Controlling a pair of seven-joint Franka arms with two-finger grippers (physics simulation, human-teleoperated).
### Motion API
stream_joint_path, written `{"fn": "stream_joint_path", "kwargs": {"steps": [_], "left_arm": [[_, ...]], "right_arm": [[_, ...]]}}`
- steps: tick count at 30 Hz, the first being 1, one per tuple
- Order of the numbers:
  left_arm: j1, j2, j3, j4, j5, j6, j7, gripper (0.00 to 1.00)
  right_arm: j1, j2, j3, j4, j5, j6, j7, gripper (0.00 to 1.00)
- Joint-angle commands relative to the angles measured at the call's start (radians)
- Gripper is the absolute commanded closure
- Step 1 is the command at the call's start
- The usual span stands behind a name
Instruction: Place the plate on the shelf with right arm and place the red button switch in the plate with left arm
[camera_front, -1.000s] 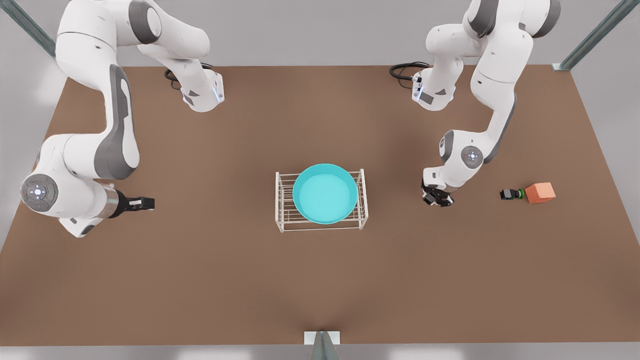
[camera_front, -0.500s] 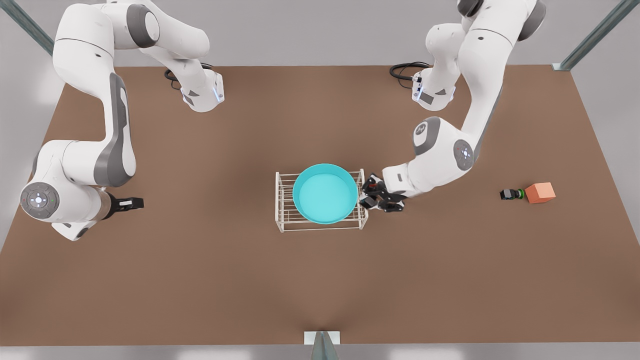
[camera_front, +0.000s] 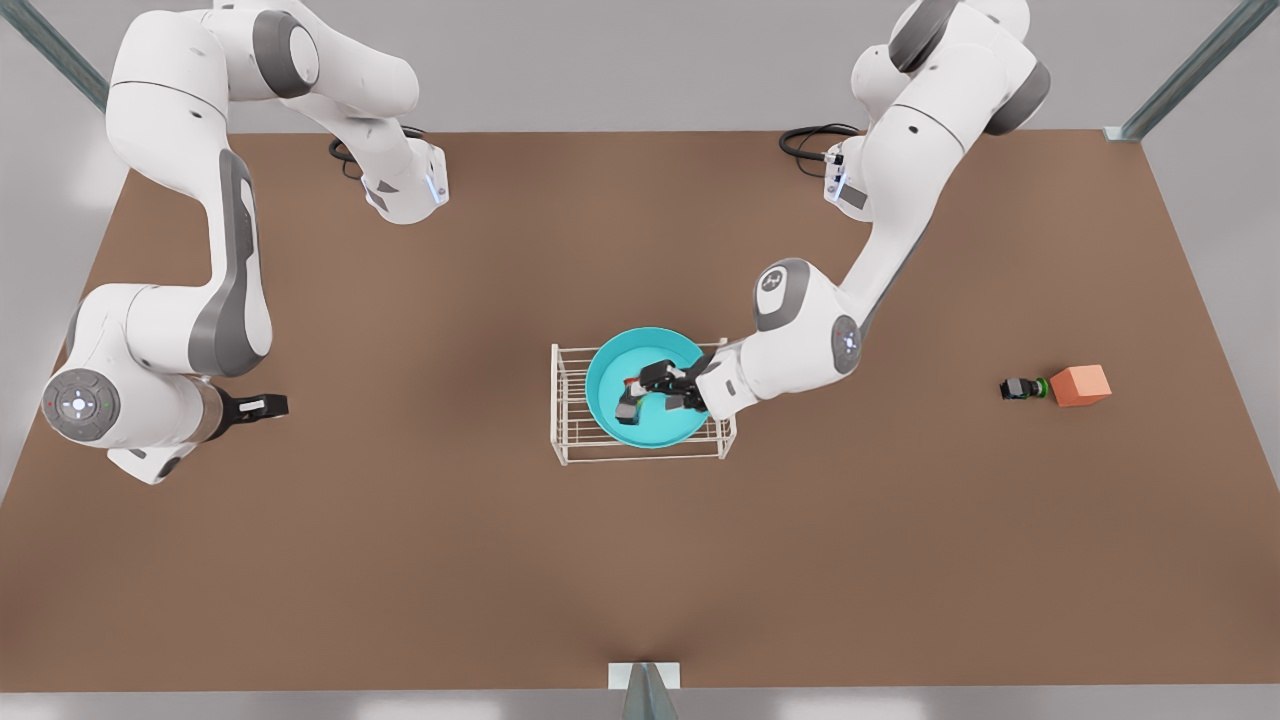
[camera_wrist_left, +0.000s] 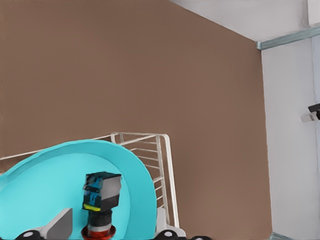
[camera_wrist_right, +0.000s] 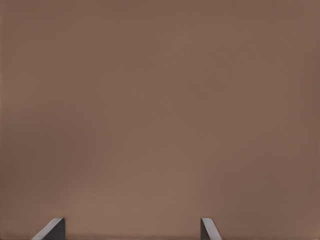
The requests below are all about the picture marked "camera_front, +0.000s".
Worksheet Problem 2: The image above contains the teal plate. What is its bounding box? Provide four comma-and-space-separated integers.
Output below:
584, 326, 714, 450

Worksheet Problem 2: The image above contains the orange box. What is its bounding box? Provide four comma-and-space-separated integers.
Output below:
1047, 363, 1114, 409

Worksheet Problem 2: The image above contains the white wire shelf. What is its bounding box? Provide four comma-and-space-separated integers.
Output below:
548, 337, 737, 467

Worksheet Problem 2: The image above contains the black cable loop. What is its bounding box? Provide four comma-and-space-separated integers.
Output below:
328, 124, 431, 183
778, 122, 867, 183

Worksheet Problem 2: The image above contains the silver frame post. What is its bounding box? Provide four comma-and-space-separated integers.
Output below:
0, 0, 111, 113
607, 660, 683, 720
1102, 0, 1280, 143

